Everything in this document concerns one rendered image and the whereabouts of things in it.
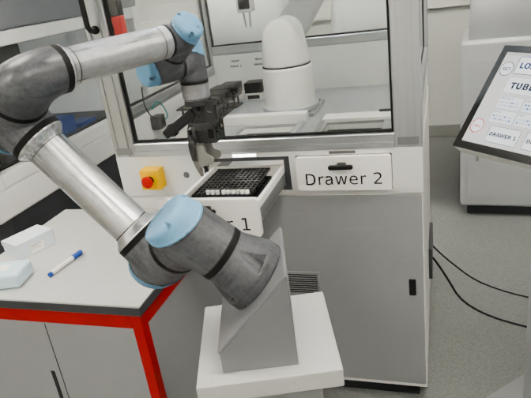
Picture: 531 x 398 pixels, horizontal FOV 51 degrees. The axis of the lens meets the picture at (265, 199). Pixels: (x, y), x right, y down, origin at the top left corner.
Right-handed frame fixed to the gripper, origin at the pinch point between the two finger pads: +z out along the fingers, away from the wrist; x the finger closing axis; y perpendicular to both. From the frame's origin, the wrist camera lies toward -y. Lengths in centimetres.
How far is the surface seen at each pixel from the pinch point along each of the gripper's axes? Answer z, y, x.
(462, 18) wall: -6, 80, 340
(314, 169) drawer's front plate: 7.9, 27.3, 21.4
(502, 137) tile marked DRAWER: -3, 80, 11
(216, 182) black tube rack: 7.3, -0.6, 9.7
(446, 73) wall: 35, 69, 341
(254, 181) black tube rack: 7.2, 11.6, 9.7
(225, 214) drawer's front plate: 9.2, 9.7, -10.6
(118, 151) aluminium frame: 0.2, -40.6, 22.7
